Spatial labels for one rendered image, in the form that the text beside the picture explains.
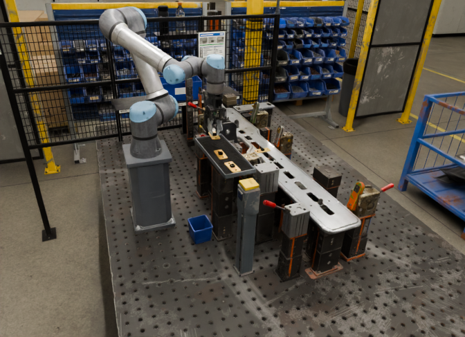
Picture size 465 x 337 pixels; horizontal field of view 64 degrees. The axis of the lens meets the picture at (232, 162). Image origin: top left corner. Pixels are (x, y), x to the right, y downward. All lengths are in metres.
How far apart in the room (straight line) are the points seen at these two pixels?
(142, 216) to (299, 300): 0.83
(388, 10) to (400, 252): 3.33
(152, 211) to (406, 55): 4.04
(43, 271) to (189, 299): 1.53
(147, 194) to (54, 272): 1.26
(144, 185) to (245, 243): 0.56
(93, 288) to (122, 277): 0.99
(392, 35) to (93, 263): 3.99
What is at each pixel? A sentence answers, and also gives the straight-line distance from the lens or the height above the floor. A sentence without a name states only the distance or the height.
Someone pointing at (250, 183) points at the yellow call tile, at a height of 1.16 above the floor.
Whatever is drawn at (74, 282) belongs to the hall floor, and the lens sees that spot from 2.80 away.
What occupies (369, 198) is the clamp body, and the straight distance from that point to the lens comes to 1.70.
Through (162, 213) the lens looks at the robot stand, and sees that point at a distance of 1.92.
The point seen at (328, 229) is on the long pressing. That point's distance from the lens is 1.53.
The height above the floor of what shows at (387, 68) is 0.76.
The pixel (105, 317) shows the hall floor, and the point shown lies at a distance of 2.55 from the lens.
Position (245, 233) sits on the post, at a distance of 1.56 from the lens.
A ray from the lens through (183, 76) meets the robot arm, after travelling 1.53.
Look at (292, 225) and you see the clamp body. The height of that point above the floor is 1.01.
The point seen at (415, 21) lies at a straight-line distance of 5.15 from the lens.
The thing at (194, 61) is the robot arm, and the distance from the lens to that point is 1.61.
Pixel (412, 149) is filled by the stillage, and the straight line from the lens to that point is 3.72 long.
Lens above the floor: 1.93
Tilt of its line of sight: 29 degrees down
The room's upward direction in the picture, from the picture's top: 2 degrees clockwise
